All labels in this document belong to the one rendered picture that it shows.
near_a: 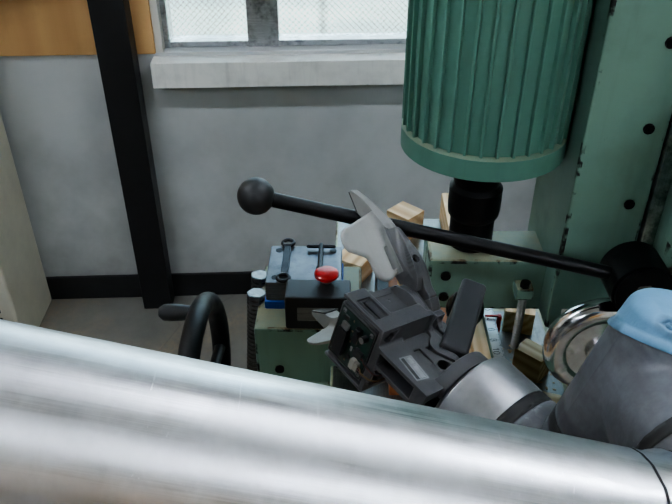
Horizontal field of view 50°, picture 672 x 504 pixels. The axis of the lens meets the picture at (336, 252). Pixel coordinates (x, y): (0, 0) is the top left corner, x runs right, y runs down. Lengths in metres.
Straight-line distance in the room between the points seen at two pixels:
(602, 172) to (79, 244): 2.02
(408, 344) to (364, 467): 0.33
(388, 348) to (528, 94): 0.27
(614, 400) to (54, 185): 2.15
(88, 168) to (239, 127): 0.49
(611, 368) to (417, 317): 0.19
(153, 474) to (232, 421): 0.04
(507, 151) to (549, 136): 0.05
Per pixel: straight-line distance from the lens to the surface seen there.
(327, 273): 0.89
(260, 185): 0.66
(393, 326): 0.60
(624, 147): 0.77
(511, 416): 0.57
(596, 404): 0.51
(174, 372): 0.31
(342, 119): 2.24
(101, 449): 0.29
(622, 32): 0.73
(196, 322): 0.94
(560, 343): 0.81
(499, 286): 0.88
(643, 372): 0.48
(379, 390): 0.91
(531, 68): 0.70
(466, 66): 0.70
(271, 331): 0.91
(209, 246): 2.48
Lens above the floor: 1.54
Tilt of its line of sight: 34 degrees down
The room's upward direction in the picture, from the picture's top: straight up
